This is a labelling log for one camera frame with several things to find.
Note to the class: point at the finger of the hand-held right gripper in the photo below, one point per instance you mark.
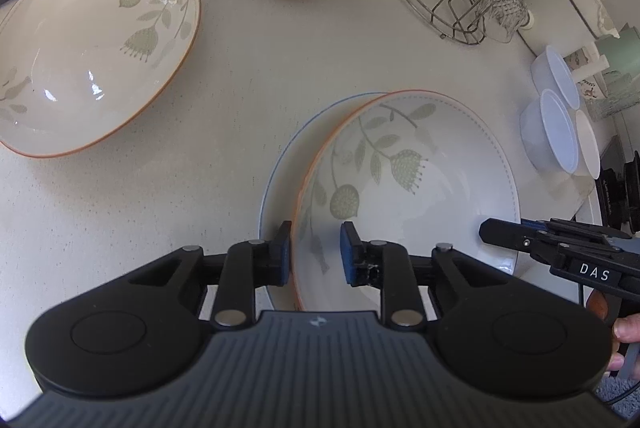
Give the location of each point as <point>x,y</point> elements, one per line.
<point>575,226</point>
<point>505,235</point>

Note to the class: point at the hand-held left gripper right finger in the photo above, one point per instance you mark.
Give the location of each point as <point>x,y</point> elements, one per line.
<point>346,258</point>

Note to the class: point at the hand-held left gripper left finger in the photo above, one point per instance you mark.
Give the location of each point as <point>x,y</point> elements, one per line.
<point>284,258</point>

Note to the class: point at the white plate with blue rim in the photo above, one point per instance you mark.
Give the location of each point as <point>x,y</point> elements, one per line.
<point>280,188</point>

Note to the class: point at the floral bowl with orange rim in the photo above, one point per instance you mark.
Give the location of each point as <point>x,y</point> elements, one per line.
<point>75,57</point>
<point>425,208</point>

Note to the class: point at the white plastic bowl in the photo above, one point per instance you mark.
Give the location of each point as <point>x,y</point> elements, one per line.
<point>555,132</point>
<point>587,142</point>
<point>555,72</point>

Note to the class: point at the person's right hand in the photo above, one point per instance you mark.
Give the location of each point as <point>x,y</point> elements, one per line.
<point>629,329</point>

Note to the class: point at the black gas stove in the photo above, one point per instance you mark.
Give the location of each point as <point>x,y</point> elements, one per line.
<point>620,193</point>

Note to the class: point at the textured glass cup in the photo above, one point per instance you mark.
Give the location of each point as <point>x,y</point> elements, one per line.
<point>615,100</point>

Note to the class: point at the floral ceramic mug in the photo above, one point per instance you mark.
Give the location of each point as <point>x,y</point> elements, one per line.
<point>585,87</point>

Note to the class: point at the pale green kettle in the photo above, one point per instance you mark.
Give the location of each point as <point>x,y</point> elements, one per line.
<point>620,52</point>

